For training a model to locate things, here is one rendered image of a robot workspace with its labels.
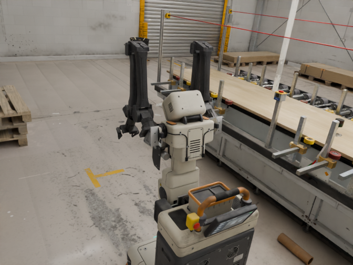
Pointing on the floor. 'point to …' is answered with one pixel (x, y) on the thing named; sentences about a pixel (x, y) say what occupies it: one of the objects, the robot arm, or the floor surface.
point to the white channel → (285, 44)
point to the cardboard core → (295, 248)
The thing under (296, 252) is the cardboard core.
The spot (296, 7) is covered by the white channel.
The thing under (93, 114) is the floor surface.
